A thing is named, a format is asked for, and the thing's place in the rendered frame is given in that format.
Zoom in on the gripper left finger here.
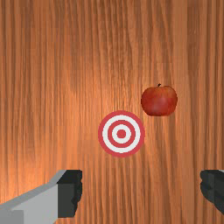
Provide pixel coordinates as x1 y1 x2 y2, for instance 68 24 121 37
0 169 83 224

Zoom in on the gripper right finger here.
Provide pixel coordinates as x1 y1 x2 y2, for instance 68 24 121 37
199 169 224 217

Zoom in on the red apple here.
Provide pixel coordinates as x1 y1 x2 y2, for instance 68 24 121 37
140 83 179 117

